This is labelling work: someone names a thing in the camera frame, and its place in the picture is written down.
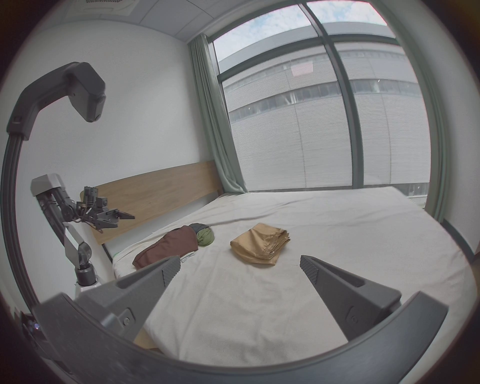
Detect brown shorts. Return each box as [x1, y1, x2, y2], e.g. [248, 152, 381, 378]
[132, 226, 199, 270]

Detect grey-green curtain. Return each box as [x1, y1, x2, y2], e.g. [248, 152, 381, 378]
[188, 34, 248, 194]

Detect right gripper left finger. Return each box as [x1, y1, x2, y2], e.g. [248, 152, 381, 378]
[77, 256, 182, 344]

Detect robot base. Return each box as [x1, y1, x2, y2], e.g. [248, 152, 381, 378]
[73, 280, 101, 301]

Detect bed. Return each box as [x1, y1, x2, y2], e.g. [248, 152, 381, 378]
[79, 160, 475, 370]

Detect window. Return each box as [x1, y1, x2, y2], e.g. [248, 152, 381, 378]
[204, 0, 451, 222]

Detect tan shorts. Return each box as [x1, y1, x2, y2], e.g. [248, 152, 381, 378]
[230, 223, 291, 267]

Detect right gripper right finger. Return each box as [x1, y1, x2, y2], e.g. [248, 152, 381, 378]
[300, 255, 403, 342]

